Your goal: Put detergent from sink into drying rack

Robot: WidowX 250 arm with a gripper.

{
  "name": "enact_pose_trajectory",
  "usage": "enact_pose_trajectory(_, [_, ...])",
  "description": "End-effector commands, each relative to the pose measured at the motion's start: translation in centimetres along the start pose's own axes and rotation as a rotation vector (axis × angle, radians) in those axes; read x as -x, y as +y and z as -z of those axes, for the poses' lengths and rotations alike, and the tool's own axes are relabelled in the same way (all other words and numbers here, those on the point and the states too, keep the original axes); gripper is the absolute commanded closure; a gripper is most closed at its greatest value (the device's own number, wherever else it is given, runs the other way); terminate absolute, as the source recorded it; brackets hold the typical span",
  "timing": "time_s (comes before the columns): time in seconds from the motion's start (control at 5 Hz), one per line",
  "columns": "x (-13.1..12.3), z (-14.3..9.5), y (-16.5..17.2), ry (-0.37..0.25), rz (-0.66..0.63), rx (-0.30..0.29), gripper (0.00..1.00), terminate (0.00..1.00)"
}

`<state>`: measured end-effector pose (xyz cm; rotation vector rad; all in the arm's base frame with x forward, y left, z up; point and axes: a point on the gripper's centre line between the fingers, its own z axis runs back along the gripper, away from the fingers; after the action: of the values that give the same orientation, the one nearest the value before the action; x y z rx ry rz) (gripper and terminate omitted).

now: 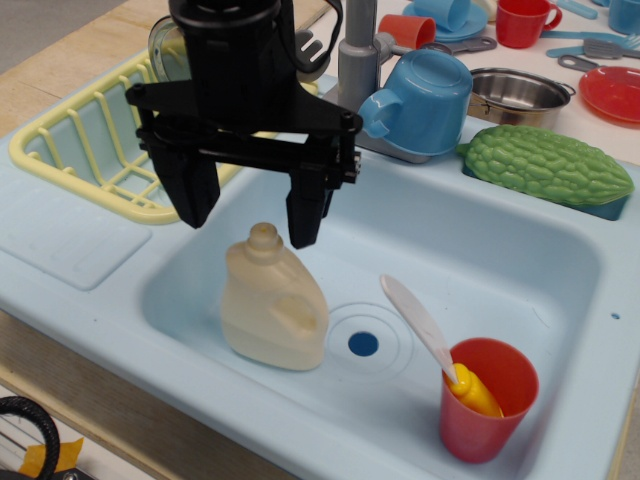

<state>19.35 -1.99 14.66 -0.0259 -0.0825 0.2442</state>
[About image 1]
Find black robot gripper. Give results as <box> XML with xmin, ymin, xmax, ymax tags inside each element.
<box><xmin>126</xmin><ymin>1</ymin><xmax>362</xmax><ymax>249</ymax></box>

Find cream detergent bottle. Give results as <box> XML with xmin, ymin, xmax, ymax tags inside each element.
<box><xmin>220</xmin><ymin>222</ymin><xmax>329</xmax><ymax>371</ymax></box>

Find clear glass in rack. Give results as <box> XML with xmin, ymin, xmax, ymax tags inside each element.
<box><xmin>148</xmin><ymin>16</ymin><xmax>191</xmax><ymax>82</ymax></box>

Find yellow drying rack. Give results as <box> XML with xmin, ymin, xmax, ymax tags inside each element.
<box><xmin>8</xmin><ymin>48</ymin><xmax>321</xmax><ymax>226</ymax></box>

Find light blue toy sink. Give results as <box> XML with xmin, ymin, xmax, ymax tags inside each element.
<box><xmin>1</xmin><ymin>153</ymin><xmax>639</xmax><ymax>479</ymax></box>

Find grey toy faucet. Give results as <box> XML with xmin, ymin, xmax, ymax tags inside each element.
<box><xmin>323</xmin><ymin>0</ymin><xmax>436</xmax><ymax>164</ymax></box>

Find large blue plastic mug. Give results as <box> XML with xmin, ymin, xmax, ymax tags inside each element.
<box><xmin>358</xmin><ymin>50</ymin><xmax>473</xmax><ymax>156</ymax></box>

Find red cup lying sideways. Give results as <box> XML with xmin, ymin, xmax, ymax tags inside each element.
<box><xmin>378</xmin><ymin>14</ymin><xmax>436</xmax><ymax>49</ymax></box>

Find blue cup on plate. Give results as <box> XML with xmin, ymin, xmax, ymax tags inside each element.
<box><xmin>413</xmin><ymin>0</ymin><xmax>471</xmax><ymax>31</ymax></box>

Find stainless steel pot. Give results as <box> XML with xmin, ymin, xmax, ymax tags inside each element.
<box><xmin>468</xmin><ymin>68</ymin><xmax>576</xmax><ymax>129</ymax></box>

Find grey toy spatula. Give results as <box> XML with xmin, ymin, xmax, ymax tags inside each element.
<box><xmin>422</xmin><ymin>36</ymin><xmax>498</xmax><ymax>55</ymax></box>

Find blue plate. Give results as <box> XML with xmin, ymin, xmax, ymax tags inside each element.
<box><xmin>402</xmin><ymin>0</ymin><xmax>489</xmax><ymax>43</ymax></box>

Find green bitter melon toy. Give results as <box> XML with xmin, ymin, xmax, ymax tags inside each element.
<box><xmin>456</xmin><ymin>125</ymin><xmax>635</xmax><ymax>206</ymax></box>

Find red plastic cup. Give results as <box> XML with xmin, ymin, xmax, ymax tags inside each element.
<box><xmin>439</xmin><ymin>338</ymin><xmax>539</xmax><ymax>463</ymax></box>

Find yellow tape piece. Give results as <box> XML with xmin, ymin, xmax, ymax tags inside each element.
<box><xmin>18</xmin><ymin>437</ymin><xmax>84</xmax><ymax>479</ymax></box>

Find blue toy spoon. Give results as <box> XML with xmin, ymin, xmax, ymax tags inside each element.
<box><xmin>555</xmin><ymin>0</ymin><xmax>598</xmax><ymax>20</ymax></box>

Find red plastic plate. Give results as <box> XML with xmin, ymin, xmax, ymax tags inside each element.
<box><xmin>579</xmin><ymin>66</ymin><xmax>639</xmax><ymax>124</ymax></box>

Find grey toy fork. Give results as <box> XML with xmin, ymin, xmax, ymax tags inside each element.
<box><xmin>557</xmin><ymin>38</ymin><xmax>639</xmax><ymax>72</ymax></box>

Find blue toy utensil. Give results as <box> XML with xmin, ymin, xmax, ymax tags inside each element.
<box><xmin>539</xmin><ymin>29</ymin><xmax>640</xmax><ymax>59</ymax></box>

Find blue cup top right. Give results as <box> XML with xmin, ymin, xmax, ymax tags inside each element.
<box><xmin>608</xmin><ymin>0</ymin><xmax>640</xmax><ymax>34</ymax></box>

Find yellow handled white knife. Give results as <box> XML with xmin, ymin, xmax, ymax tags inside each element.
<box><xmin>380</xmin><ymin>274</ymin><xmax>504</xmax><ymax>418</ymax></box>

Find red mug with handle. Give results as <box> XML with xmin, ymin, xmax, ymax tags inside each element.
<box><xmin>496</xmin><ymin>0</ymin><xmax>563</xmax><ymax>49</ymax></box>

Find black corrugated cable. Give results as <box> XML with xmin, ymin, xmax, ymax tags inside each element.
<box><xmin>0</xmin><ymin>395</ymin><xmax>62</xmax><ymax>474</ymax></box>

